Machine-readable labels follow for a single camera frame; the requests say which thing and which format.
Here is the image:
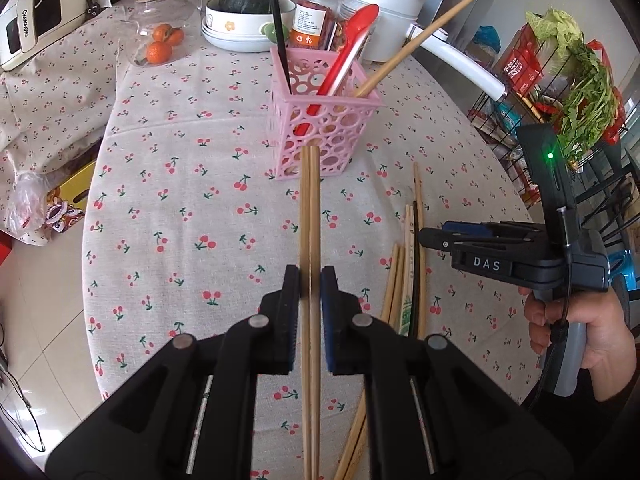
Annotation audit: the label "red plastic spoon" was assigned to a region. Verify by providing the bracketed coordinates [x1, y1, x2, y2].
[293, 3, 381, 137]

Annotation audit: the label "black chopstick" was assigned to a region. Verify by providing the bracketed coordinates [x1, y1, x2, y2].
[271, 0, 291, 88]
[409, 202, 420, 338]

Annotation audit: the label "packaged disposable chopsticks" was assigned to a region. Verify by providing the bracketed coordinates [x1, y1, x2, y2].
[398, 204, 414, 336]

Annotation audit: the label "white kitchen appliance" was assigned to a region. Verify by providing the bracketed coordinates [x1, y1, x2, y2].
[1, 0, 88, 72]

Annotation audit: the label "person right hand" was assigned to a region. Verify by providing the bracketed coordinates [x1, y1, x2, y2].
[517, 286, 637, 402]

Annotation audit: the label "green leafy vegetable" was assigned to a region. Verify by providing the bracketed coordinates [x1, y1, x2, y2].
[525, 8, 626, 164]

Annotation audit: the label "red snack bag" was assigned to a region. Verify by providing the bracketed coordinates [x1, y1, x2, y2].
[502, 24, 542, 96]

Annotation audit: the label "pink perforated utensil holder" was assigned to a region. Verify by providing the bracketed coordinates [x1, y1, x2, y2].
[269, 48, 382, 180]

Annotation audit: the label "cherry print tablecloth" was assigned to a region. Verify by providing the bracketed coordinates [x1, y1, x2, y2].
[1, 0, 528, 466]

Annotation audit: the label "white electric pot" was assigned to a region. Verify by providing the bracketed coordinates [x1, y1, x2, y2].
[341, 0, 506, 100]

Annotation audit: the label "jar of dried slices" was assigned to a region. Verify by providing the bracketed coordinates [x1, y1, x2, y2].
[332, 2, 378, 53]

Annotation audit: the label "jar of dried red fruit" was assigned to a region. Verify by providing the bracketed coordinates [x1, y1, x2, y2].
[288, 0, 341, 50]

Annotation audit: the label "white bowl with squash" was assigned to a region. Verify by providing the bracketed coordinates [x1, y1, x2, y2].
[201, 0, 278, 53]

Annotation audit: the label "glass jar with oranges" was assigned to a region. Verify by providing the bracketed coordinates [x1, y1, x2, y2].
[124, 0, 202, 67]

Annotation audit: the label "black wire storage rack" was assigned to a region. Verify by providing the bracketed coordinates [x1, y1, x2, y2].
[468, 32, 639, 248]

